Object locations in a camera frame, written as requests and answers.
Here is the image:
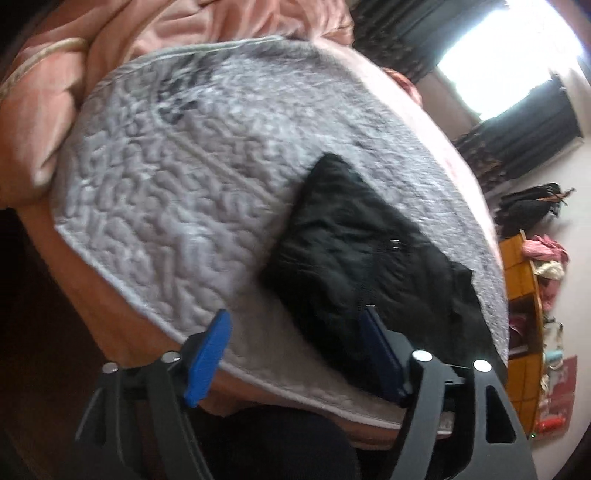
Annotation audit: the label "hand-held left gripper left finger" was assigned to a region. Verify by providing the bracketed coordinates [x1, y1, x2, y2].
[55, 308, 232, 480]

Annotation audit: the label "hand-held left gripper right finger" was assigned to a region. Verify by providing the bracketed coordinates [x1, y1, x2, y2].
[359, 305, 539, 480]

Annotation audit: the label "black pants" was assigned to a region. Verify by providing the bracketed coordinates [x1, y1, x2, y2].
[261, 152, 497, 402]

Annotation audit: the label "orange wooden cabinet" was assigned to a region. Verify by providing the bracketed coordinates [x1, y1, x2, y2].
[499, 231, 546, 430]

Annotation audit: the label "grey quilted leaf-print blanket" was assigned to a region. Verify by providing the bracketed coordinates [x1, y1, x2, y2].
[50, 37, 509, 437]

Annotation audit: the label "red printed card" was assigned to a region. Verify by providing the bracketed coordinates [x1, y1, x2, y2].
[547, 355, 579, 416]

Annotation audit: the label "white crumpled cloth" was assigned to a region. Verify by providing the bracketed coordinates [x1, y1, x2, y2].
[533, 261, 566, 280]

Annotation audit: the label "pink clothes pile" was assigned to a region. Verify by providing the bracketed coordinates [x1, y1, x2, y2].
[522, 233, 568, 264]

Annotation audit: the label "black hanging bag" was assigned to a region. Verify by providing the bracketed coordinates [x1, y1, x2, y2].
[492, 182, 575, 238]

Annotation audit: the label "pink duvet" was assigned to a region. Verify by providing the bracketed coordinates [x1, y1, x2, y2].
[0, 0, 356, 190]

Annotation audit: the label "bright window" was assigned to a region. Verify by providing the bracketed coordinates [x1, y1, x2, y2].
[436, 0, 583, 123]

